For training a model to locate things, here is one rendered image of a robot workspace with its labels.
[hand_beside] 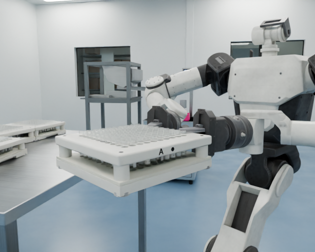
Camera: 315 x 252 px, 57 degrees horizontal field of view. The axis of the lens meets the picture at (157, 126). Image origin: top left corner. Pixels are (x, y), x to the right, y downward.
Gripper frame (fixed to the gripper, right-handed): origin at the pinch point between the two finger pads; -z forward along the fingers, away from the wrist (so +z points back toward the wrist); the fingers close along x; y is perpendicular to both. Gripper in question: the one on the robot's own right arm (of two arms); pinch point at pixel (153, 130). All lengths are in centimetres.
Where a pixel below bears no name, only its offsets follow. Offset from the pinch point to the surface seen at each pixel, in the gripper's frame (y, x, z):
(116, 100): 141, 7, 325
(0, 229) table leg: 34.4, 24.8, -16.0
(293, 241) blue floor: -72, 102, 156
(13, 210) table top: 30.9, 19.7, -15.3
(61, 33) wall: 349, -126, 516
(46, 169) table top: 42.5, 18.4, 14.9
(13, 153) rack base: 63, 16, 23
